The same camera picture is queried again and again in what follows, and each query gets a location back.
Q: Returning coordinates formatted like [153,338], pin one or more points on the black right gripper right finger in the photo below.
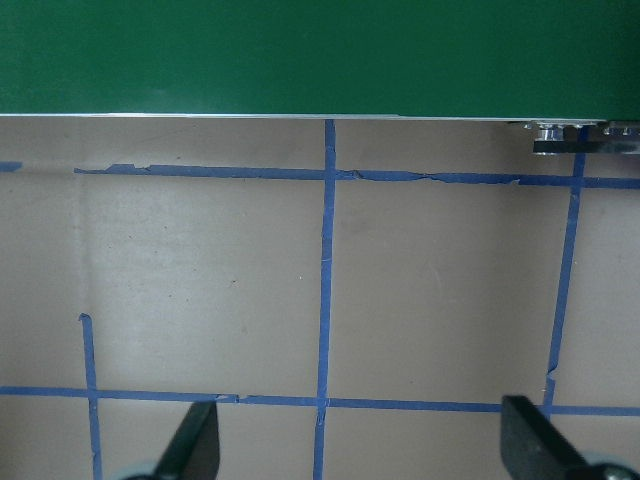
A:
[531,448]

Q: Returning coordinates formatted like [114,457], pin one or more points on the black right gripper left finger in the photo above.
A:
[193,452]

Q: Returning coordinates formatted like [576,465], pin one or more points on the green conveyor belt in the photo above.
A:
[555,63]

